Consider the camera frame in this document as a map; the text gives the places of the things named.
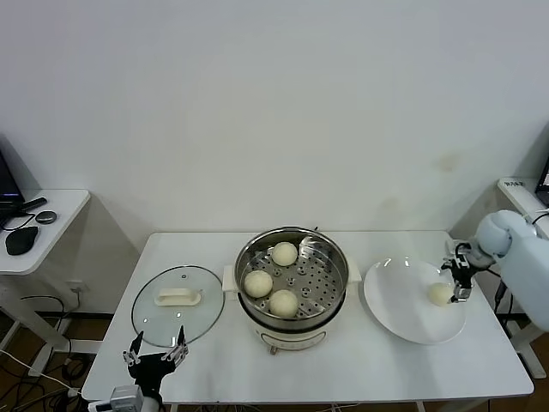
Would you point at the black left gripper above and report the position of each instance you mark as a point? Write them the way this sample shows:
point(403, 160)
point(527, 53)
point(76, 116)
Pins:
point(152, 369)

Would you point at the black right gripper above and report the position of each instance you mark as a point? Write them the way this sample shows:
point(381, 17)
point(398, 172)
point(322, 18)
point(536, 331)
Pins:
point(461, 272)

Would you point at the white steamed baozi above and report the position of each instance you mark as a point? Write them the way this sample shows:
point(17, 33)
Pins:
point(283, 303)
point(284, 254)
point(258, 284)
point(438, 295)

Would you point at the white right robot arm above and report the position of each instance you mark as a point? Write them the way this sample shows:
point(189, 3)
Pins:
point(523, 257)

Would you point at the perforated steel steamer basket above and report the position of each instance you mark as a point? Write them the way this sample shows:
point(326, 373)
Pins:
point(317, 266)

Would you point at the white round plate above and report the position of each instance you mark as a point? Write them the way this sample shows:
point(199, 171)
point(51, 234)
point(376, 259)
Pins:
point(394, 300)

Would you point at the white side table with label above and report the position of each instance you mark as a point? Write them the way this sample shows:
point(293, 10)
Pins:
point(514, 191)

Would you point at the small printed label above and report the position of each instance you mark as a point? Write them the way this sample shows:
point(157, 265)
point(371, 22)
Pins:
point(514, 183)

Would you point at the white electric cooker pot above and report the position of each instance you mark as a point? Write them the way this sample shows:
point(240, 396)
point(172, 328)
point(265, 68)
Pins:
point(291, 337)

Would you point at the dark laptop with lit screen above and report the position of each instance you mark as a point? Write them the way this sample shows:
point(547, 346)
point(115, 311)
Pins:
point(544, 178)

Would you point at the white side table with mouse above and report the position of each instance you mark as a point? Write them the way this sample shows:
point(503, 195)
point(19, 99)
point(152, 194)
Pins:
point(64, 232)

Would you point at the black computer mouse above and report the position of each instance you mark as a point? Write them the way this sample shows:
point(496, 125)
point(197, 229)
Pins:
point(21, 240)

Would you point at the round black puck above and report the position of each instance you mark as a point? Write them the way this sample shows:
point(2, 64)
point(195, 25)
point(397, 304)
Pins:
point(45, 216)

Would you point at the black remote bar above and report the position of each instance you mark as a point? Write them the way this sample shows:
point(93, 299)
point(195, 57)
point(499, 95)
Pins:
point(33, 204)

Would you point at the black laptop computer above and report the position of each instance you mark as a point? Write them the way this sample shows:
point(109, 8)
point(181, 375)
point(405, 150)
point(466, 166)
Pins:
point(8, 180)

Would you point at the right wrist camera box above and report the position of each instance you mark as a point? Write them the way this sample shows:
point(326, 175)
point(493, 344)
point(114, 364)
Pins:
point(456, 250)

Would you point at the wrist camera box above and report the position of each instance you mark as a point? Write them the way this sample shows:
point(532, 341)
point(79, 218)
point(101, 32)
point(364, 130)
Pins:
point(456, 250)
point(126, 397)

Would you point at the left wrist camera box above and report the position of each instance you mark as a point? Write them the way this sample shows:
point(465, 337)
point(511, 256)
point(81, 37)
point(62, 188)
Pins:
point(126, 397)

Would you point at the white wall socket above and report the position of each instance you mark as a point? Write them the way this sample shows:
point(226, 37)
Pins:
point(78, 286)

